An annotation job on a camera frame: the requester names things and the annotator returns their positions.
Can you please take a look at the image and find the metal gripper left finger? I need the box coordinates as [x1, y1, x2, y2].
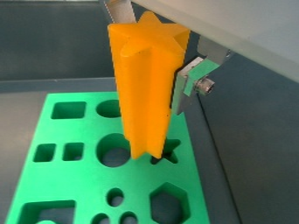
[105, 0, 137, 24]

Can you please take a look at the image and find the green shape sorter board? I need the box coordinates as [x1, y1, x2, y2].
[4, 92, 210, 224]

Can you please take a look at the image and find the orange star prism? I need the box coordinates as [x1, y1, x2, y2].
[107, 11, 190, 158]

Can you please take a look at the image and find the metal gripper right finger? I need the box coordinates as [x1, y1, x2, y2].
[171, 36, 234, 115]

